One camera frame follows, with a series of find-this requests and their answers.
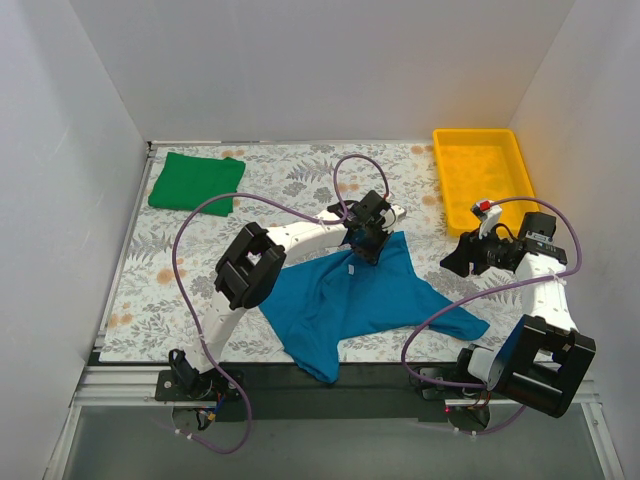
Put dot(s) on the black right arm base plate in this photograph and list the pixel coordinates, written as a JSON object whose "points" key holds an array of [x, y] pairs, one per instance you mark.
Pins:
{"points": [[446, 379]]}

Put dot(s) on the yellow plastic bin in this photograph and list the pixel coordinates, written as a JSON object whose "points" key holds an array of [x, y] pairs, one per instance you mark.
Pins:
{"points": [[475, 165]]}

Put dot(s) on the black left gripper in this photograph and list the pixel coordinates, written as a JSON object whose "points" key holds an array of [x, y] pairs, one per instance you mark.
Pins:
{"points": [[371, 245]]}

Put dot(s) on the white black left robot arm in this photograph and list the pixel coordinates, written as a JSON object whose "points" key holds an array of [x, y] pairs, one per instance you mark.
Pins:
{"points": [[246, 273]]}

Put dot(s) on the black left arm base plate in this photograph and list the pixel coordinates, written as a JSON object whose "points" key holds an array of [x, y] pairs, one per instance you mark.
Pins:
{"points": [[208, 387]]}

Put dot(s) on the green folded t shirt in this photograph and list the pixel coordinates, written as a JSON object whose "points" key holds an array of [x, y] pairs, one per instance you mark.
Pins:
{"points": [[186, 182]]}

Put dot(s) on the aluminium frame rail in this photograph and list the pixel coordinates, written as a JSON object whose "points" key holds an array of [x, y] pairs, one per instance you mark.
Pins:
{"points": [[126, 422]]}

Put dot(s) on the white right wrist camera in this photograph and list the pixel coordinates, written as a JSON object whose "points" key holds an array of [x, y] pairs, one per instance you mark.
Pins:
{"points": [[489, 215]]}

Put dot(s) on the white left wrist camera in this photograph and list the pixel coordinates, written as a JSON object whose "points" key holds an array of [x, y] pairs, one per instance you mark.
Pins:
{"points": [[392, 217]]}

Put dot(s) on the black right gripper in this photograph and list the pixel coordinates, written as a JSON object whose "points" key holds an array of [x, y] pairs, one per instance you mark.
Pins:
{"points": [[474, 253]]}

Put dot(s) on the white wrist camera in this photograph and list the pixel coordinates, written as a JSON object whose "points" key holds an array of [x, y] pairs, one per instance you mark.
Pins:
{"points": [[392, 217], [489, 215]]}

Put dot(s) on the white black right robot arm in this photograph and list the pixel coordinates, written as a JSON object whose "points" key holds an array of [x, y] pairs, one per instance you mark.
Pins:
{"points": [[544, 359]]}

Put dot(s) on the blue t shirt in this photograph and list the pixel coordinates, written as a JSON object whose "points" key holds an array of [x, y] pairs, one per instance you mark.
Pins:
{"points": [[316, 304]]}

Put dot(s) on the floral patterned table mat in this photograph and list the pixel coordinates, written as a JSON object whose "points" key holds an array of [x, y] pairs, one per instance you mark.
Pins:
{"points": [[148, 316]]}

